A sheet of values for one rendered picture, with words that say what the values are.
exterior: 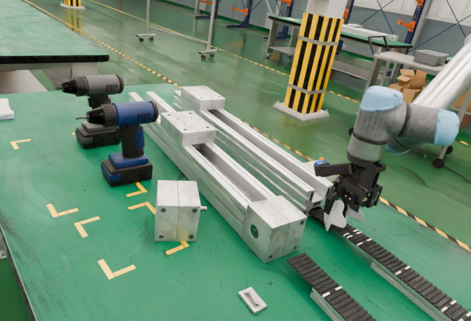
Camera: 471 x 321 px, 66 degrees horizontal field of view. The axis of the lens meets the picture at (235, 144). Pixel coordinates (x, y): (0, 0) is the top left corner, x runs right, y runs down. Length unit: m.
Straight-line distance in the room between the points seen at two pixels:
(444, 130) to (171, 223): 0.59
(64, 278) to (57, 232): 0.14
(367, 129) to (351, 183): 0.13
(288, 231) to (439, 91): 0.50
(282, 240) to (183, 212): 0.22
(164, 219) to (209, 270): 0.14
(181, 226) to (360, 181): 0.41
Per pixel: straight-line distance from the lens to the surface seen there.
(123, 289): 0.73
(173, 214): 0.78
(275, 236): 0.77
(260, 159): 1.05
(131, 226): 0.86
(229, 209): 0.87
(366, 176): 0.84
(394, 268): 0.88
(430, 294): 0.86
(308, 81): 4.10
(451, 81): 1.02
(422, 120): 0.82
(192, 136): 1.04
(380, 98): 0.78
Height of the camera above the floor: 1.32
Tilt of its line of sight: 24 degrees down
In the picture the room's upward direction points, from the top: 9 degrees clockwise
